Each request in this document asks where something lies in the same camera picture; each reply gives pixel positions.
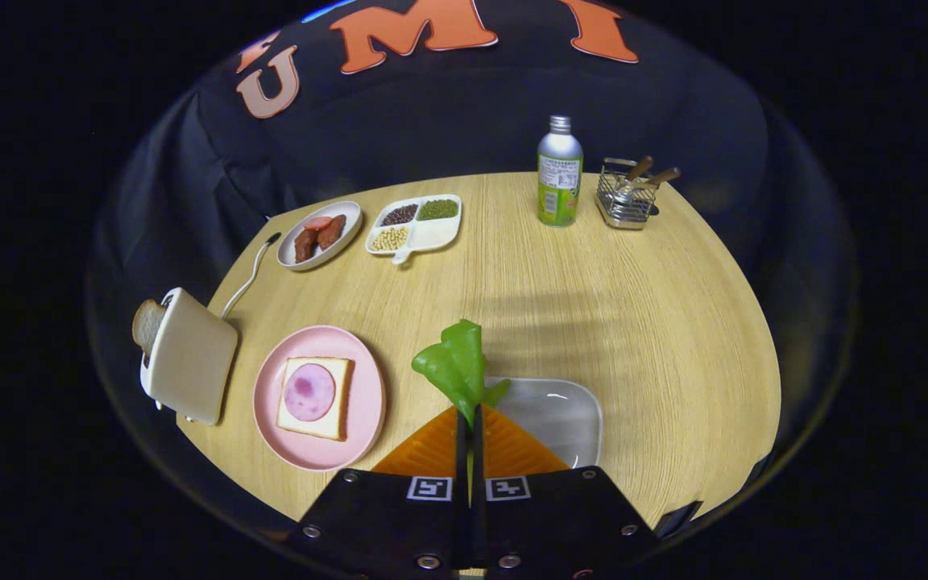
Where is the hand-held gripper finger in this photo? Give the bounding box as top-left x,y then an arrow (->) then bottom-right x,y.
470,405 -> 662,580
283,405 -> 471,580

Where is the green lettuce leaf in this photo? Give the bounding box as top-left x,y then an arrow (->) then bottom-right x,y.
412,319 -> 512,428

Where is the plain bread slice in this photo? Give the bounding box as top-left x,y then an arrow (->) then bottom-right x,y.
132,299 -> 168,359

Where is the white rectangular plate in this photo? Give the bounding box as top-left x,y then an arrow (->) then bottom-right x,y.
484,376 -> 603,470

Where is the bread slice under ham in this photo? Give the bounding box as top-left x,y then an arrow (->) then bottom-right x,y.
276,357 -> 354,441

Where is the pink round plate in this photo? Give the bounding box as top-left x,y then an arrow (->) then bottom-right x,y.
252,325 -> 387,472

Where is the pink ham slice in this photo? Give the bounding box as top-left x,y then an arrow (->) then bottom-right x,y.
284,363 -> 337,422

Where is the white divided dish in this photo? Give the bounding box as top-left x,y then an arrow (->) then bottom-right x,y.
365,194 -> 462,265

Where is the white toaster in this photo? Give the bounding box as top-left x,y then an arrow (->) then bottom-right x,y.
140,288 -> 239,426

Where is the white oval plate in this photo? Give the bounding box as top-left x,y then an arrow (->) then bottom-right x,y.
277,201 -> 363,271

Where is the silver bottle with green label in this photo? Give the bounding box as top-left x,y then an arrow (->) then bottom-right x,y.
536,115 -> 584,228

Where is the black backdrop cloth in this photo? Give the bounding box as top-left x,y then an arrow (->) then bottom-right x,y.
89,0 -> 856,484

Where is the white toaster cable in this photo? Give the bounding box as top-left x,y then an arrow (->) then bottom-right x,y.
221,234 -> 280,321

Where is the metal wire basket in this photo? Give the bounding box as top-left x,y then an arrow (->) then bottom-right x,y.
594,157 -> 660,231

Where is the wooden-handled utensil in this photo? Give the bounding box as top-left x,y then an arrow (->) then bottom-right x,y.
633,167 -> 682,194
621,155 -> 654,190

